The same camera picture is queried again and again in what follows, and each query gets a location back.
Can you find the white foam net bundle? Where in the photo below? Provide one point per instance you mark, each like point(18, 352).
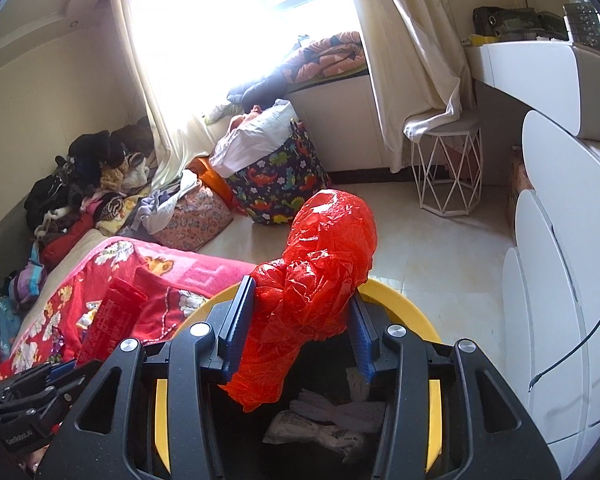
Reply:
point(357, 382)

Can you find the dinosaur print laundry bag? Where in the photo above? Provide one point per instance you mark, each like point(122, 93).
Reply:
point(280, 185)

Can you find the short red packet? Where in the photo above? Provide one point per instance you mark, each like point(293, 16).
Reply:
point(112, 320)

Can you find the white foam fruit net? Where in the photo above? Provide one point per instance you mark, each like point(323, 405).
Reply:
point(330, 408)

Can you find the orange bag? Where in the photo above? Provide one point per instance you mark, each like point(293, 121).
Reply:
point(212, 180)

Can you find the pile of dark clothes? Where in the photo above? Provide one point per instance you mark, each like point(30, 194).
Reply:
point(90, 175)

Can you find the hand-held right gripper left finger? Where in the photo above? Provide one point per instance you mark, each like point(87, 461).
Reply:
point(236, 330)

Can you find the window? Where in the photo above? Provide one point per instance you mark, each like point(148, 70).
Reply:
point(240, 20)

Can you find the purple candy wrapper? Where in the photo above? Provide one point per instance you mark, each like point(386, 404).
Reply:
point(58, 346)

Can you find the dark jacket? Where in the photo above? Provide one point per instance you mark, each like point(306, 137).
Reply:
point(257, 87)

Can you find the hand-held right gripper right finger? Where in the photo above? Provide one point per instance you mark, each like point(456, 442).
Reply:
point(365, 345)

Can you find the white orange plastic wrapper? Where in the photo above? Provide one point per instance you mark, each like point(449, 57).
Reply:
point(310, 433)

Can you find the cream curtain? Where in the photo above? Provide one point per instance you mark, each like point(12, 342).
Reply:
point(150, 110)
point(410, 60)

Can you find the lavender white clothes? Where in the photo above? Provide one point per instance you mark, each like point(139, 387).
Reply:
point(165, 205)

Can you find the grey headboard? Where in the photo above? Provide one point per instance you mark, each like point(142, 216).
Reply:
point(5, 250)

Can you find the pink patterned storage bag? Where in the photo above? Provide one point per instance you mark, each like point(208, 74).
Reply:
point(195, 222)

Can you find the red folded cloth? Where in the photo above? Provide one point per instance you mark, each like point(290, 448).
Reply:
point(65, 242)

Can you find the red floral blanket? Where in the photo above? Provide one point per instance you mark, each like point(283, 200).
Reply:
point(180, 270)

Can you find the blue purple cloth bundle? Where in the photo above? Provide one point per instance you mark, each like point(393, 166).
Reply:
point(20, 285)

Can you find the yellow trash bin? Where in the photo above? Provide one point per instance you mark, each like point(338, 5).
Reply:
point(405, 305)

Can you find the white window bench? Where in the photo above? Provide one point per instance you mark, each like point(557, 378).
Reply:
point(340, 125)

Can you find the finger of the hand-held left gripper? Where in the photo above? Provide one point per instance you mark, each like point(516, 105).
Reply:
point(62, 371)
point(35, 404)

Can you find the orange patterned quilt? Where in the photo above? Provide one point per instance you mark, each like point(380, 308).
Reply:
point(330, 55)

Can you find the white dresser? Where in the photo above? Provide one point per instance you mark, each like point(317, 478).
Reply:
point(570, 210)

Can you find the cardboard box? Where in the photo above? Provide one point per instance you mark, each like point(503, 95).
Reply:
point(521, 180)

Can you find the red plastic bag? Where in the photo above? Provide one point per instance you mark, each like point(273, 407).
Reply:
point(320, 270)

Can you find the camouflage bag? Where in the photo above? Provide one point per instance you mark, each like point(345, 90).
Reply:
point(505, 22)

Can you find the small yellow item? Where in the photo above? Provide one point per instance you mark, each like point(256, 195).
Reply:
point(477, 41)

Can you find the clear plastic organizer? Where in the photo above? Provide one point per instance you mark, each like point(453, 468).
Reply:
point(587, 25)

